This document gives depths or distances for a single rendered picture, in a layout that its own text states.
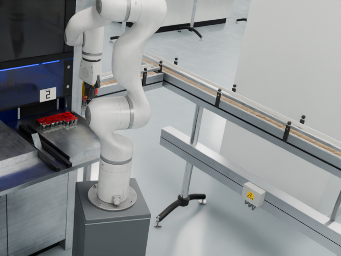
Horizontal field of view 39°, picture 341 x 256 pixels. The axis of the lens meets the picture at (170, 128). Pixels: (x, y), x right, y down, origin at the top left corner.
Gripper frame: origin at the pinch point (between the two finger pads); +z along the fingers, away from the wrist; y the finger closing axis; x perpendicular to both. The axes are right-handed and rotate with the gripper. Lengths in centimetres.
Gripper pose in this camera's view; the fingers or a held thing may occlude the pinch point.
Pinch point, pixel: (90, 92)
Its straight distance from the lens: 207.5
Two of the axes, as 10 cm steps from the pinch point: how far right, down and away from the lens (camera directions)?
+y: 7.0, 4.0, -6.0
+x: 7.1, -2.4, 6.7
